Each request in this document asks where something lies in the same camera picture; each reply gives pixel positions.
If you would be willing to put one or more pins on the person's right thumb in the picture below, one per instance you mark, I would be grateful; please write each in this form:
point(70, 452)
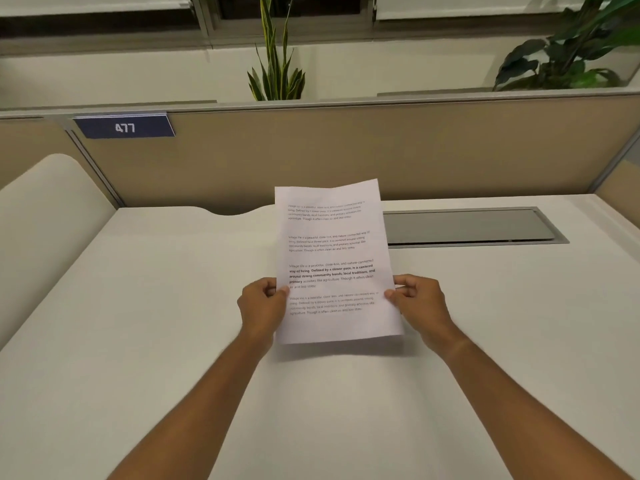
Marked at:
point(399, 293)

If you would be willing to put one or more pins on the snake plant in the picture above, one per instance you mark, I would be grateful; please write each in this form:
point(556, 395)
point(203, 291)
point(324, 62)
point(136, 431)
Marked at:
point(274, 59)

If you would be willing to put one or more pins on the person's right hand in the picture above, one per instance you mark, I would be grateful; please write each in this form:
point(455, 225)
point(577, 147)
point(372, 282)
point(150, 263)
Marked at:
point(423, 308)

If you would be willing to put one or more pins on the blue desk number sign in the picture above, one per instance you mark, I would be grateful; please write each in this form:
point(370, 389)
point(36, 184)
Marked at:
point(124, 127)

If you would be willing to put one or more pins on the white roller blind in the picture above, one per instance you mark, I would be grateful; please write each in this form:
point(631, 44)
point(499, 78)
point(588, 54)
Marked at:
point(95, 3)
point(480, 5)

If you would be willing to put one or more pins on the person's left hand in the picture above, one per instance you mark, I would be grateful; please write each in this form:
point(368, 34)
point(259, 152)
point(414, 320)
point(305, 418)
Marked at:
point(256, 308)

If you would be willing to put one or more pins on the beige side partition panel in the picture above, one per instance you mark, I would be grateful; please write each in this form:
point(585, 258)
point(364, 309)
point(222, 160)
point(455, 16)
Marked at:
point(30, 149)

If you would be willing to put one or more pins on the broad-leaf green plant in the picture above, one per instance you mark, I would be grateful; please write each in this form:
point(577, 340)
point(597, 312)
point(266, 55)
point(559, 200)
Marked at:
point(570, 49)

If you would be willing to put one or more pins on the grey window frame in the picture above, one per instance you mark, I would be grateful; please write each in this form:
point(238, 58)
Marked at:
point(290, 24)

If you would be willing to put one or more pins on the person's left forearm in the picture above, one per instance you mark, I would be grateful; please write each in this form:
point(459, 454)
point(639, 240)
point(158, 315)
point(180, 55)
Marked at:
point(197, 403)

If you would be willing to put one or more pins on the person's right forearm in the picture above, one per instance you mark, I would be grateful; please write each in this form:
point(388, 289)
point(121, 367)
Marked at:
point(520, 409)

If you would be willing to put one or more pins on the white printed paper sheet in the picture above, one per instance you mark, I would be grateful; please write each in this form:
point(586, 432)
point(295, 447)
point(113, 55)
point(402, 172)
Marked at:
point(331, 264)

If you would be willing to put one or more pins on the beige desk partition panel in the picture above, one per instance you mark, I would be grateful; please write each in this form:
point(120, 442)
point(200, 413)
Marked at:
point(350, 144)

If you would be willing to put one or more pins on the person's left thumb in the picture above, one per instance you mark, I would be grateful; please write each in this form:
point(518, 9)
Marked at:
point(278, 291)

